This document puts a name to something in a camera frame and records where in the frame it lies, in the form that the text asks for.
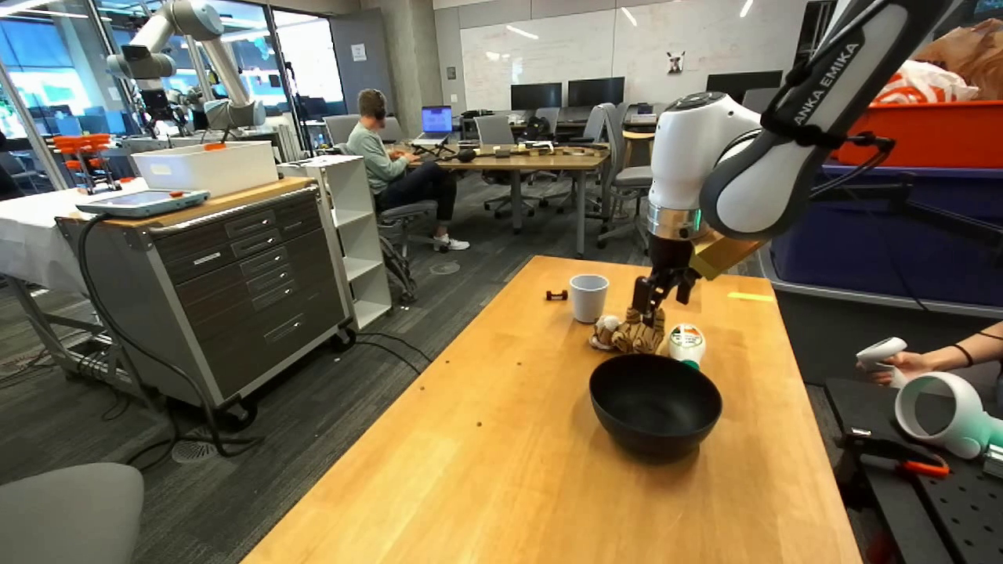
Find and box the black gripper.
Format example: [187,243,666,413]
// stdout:
[627,234,702,328]

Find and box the person's forearm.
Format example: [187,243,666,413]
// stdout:
[934,324,1003,377]

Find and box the black bowl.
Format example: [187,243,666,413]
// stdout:
[587,352,728,461]

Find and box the person's hand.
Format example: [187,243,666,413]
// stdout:
[891,348,951,380]

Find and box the white ranch dressing bottle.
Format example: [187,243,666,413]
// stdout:
[658,324,708,370]

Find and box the white cup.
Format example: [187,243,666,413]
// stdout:
[569,273,612,325]

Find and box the wooden meeting table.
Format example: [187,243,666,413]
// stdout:
[433,140,612,262]

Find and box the black desktop monitor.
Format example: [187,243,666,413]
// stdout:
[564,77,627,110]
[509,80,564,113]

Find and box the white handheld controller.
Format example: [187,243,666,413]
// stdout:
[854,335,912,393]

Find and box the blue storage bin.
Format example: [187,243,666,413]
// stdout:
[770,163,1003,311]

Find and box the laptop with blue screen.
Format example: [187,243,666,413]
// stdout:
[416,104,458,140]

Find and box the white shelf unit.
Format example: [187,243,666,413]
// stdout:
[300,153,395,332]

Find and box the seated person in green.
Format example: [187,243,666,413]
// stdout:
[345,87,475,256]

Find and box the white mug on right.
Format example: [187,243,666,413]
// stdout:
[891,370,1003,465]

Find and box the orange storage bin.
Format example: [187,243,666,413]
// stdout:
[834,99,1003,172]

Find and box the pile of cloths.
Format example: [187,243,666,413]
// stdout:
[871,18,1003,107]

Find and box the grey drawer cabinet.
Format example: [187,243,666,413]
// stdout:
[57,172,358,413]

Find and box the white box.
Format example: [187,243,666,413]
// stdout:
[129,139,283,200]

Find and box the flat silver laptop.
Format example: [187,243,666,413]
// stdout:
[72,186,213,220]

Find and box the grey office chair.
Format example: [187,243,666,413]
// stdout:
[0,461,147,564]

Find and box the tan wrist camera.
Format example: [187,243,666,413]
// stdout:
[688,234,766,282]

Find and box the red-handled tool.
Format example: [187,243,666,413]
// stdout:
[849,442,952,484]

